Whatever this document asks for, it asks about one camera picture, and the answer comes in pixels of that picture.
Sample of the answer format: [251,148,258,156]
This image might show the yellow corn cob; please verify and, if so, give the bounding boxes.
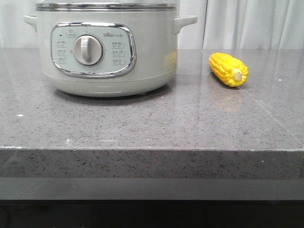
[209,53,249,87]

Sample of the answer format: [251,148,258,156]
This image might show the glass pot lid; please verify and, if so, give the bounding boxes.
[35,2,177,12]

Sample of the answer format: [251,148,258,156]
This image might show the pale green electric cooking pot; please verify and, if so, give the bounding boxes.
[23,7,197,97]

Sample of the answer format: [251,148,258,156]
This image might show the white pleated curtain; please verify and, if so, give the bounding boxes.
[0,0,304,49]

